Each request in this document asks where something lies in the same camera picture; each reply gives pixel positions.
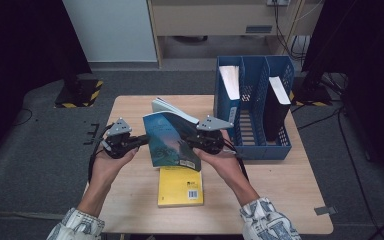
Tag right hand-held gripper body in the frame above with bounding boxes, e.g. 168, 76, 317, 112
188, 114, 235, 156

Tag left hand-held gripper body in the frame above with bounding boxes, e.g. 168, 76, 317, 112
100, 117, 140, 160

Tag illustrated teal book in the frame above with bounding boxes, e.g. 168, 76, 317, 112
142, 96, 203, 173

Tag blue book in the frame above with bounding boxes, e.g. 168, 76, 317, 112
217, 64, 242, 148

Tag yellow book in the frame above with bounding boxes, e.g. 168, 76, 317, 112
157, 165, 205, 209

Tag blue file rack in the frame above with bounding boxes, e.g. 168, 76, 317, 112
213, 54, 295, 161

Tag black book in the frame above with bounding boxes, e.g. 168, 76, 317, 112
263, 75, 293, 143

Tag person's left hand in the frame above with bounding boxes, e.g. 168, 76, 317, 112
90, 145, 140, 192

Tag person's right hand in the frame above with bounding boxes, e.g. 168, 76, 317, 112
192, 129, 246, 189

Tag striped stand base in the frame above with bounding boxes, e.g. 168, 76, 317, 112
289, 74, 333, 108
53, 73, 104, 109

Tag white panel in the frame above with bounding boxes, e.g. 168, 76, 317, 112
61, 0, 158, 64

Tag beige wooden cabinet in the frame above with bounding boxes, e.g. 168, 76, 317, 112
146, 0, 325, 68

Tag grey tape piece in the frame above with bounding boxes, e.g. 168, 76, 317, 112
313, 205, 338, 217

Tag black curtain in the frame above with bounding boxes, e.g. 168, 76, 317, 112
0, 0, 93, 176
301, 0, 384, 188

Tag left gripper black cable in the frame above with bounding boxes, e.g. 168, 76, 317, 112
86, 123, 115, 185

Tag thin black floor cable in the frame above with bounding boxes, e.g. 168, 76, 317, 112
12, 107, 34, 127

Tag black cable bundle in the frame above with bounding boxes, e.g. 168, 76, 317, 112
272, 0, 312, 63

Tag long black floor cable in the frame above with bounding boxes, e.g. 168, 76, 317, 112
336, 106, 381, 240

